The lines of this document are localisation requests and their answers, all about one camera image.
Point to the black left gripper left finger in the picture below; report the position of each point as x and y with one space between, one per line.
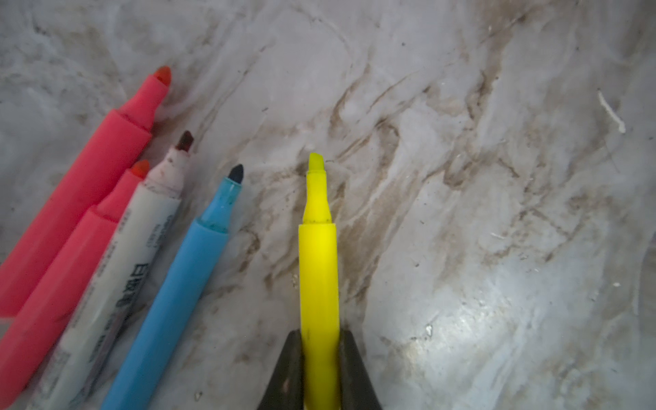
285 389

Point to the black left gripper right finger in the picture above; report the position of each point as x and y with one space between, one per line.
357 391

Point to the yellow highlighter pen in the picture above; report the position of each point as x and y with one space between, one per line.
319 292

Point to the blue highlighter pen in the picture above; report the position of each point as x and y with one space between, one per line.
186 278

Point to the white marker pen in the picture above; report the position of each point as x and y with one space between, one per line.
86 343

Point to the pink highlighter pen lower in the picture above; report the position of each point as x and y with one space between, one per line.
45 314

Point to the pink highlighter pen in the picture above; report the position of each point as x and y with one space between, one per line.
115 145
45 314

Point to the pink highlighter pen upper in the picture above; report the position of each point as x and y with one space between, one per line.
115 145

